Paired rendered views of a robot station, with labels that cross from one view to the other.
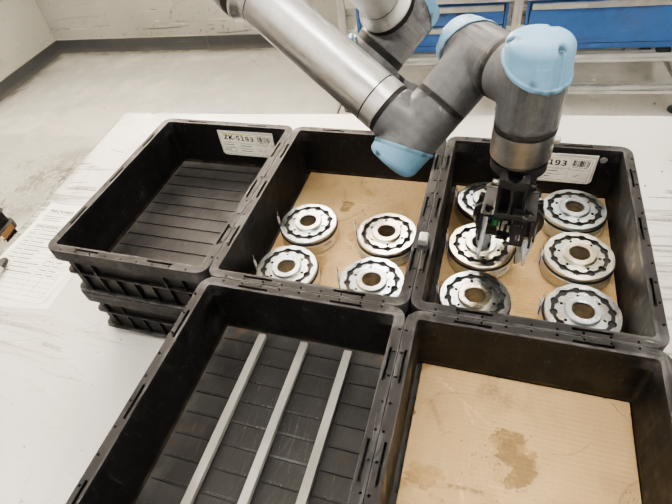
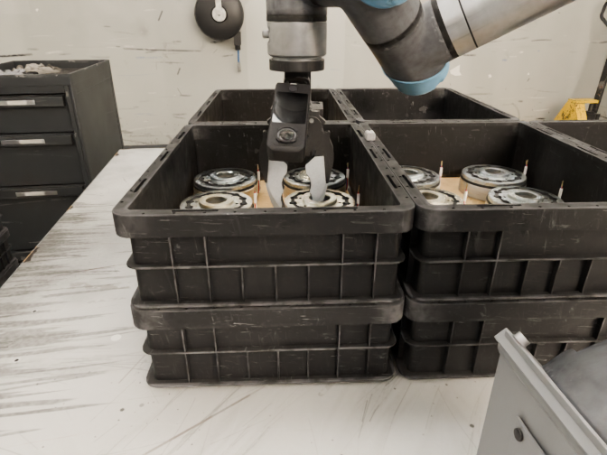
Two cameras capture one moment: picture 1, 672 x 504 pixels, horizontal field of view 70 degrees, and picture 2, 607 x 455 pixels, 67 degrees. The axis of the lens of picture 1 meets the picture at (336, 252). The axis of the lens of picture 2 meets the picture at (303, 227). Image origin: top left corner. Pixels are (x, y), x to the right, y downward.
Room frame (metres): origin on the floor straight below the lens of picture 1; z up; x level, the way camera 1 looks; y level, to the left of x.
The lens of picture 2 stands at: (1.06, -0.51, 1.10)
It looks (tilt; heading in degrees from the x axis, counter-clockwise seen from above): 25 degrees down; 155
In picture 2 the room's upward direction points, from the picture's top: straight up
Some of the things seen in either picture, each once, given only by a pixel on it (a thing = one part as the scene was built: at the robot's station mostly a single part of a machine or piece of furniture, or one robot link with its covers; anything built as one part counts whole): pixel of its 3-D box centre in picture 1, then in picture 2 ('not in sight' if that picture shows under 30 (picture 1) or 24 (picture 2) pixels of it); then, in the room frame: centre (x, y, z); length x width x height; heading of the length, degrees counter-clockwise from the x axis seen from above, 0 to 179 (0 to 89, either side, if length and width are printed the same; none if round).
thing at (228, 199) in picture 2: (579, 253); (216, 201); (0.47, -0.37, 0.86); 0.05 x 0.05 x 0.01
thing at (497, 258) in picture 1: (480, 245); (319, 202); (0.53, -0.23, 0.86); 0.10 x 0.10 x 0.01
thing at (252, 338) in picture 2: not in sight; (273, 264); (0.50, -0.30, 0.76); 0.40 x 0.30 x 0.12; 157
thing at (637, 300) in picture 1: (526, 247); (271, 198); (0.50, -0.30, 0.87); 0.40 x 0.30 x 0.11; 157
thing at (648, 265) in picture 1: (532, 223); (269, 162); (0.50, -0.30, 0.92); 0.40 x 0.30 x 0.02; 157
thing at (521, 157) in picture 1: (524, 142); (294, 41); (0.49, -0.26, 1.07); 0.08 x 0.08 x 0.05
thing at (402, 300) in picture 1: (340, 202); (486, 160); (0.62, -0.02, 0.92); 0.40 x 0.30 x 0.02; 157
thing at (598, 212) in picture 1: (573, 209); not in sight; (0.57, -0.41, 0.86); 0.10 x 0.10 x 0.01
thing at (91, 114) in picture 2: not in sight; (60, 167); (-1.28, -0.66, 0.45); 0.60 x 0.45 x 0.90; 162
